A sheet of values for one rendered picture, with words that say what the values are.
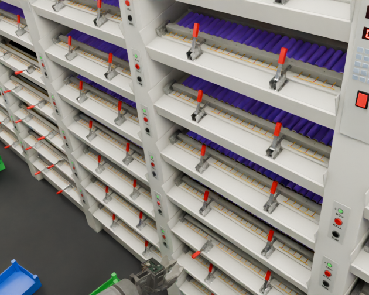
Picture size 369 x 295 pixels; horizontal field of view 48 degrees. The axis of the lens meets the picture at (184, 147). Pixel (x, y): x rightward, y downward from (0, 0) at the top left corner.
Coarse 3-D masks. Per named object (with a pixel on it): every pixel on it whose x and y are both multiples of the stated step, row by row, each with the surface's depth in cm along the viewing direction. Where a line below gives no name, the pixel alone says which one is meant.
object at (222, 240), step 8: (192, 224) 164; (200, 224) 162; (208, 232) 159; (216, 240) 158; (224, 240) 155; (232, 248) 152; (248, 256) 148; (256, 264) 145; (272, 272) 142; (280, 280) 139; (280, 288) 139; (296, 288) 136
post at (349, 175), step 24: (360, 0) 70; (336, 120) 85; (336, 144) 88; (360, 144) 84; (336, 168) 91; (360, 168) 86; (336, 192) 94; (360, 192) 89; (360, 216) 92; (312, 264) 112; (312, 288) 117; (336, 288) 110
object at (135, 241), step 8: (96, 208) 233; (104, 208) 231; (96, 216) 231; (104, 216) 229; (112, 216) 219; (104, 224) 226; (112, 224) 221; (120, 224) 222; (112, 232) 223; (120, 232) 219; (128, 232) 218; (136, 232) 216; (128, 240) 215; (136, 240) 213; (144, 240) 212; (136, 248) 210; (144, 248) 209; (152, 248) 207; (144, 256) 205; (152, 256) 204; (160, 256) 203
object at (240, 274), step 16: (176, 224) 168; (192, 240) 161; (208, 256) 155; (224, 256) 153; (240, 256) 151; (224, 272) 153; (240, 272) 147; (256, 272) 146; (256, 288) 142; (272, 288) 141; (288, 288) 139
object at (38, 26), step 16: (32, 16) 168; (32, 32) 175; (48, 32) 174; (48, 64) 179; (48, 80) 187; (64, 112) 194; (64, 128) 201; (64, 144) 211; (80, 144) 208; (80, 176) 217; (96, 224) 238
